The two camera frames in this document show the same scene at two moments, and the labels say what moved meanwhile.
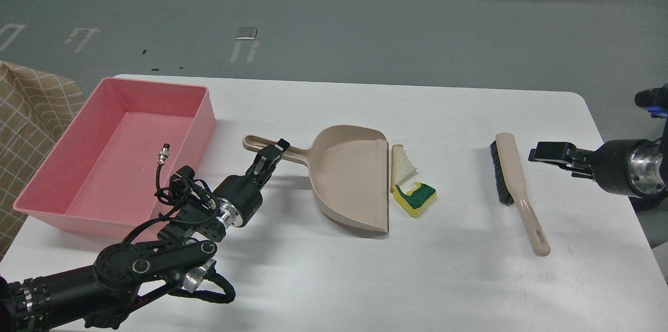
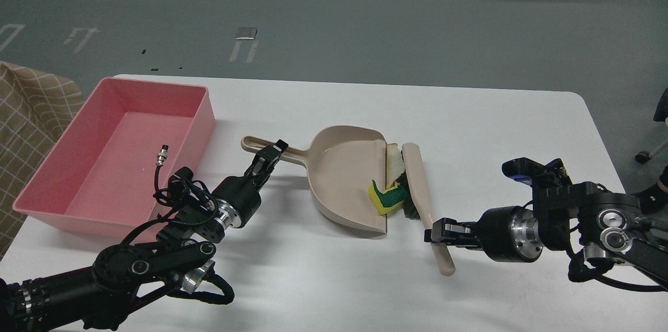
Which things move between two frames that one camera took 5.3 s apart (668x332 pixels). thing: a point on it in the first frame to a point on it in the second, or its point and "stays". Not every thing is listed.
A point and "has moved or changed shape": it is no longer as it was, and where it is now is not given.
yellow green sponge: [415, 199] to [385, 202]
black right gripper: [609, 162] to [509, 233]
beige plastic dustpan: [348, 166] stays
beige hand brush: [511, 188] to [417, 205]
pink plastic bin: [108, 173] stays
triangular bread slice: [402, 167] has moved or changed shape
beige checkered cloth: [34, 107] stays
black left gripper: [243, 193] stays
